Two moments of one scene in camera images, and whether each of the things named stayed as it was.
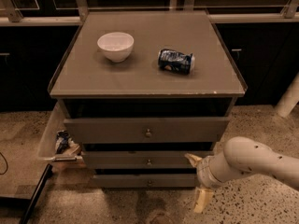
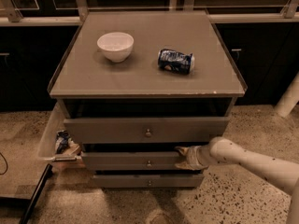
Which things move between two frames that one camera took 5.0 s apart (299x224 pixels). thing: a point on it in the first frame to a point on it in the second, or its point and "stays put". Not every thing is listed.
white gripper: (205, 172) to (196, 157)
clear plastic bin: (57, 143) stays put
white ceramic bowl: (116, 46) stays put
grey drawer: (138, 159) stays put
